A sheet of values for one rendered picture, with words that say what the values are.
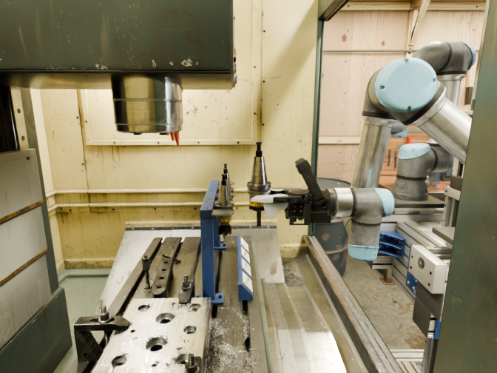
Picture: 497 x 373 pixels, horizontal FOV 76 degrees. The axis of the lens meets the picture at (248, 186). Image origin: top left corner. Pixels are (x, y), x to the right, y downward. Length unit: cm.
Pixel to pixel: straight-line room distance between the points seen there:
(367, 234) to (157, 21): 68
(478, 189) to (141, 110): 68
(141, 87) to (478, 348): 82
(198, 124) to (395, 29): 248
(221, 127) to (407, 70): 118
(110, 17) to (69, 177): 143
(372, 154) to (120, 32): 69
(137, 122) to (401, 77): 59
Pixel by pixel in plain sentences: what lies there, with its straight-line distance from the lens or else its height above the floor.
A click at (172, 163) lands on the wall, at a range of 186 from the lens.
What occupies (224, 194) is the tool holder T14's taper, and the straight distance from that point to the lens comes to 105.
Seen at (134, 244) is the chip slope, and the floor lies 81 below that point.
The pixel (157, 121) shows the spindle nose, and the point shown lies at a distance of 75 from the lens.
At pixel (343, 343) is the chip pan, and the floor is 67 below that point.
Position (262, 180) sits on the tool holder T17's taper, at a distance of 79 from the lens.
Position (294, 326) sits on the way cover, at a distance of 129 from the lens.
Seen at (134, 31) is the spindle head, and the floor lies 168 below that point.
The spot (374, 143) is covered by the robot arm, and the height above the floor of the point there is 144.
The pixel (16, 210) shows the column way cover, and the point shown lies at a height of 125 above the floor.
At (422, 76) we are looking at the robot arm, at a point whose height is 160.
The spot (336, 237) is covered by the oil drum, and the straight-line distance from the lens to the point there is 301.
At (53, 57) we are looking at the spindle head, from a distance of 77.
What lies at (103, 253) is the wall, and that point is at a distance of 214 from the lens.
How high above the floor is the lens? 152
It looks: 13 degrees down
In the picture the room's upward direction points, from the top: straight up
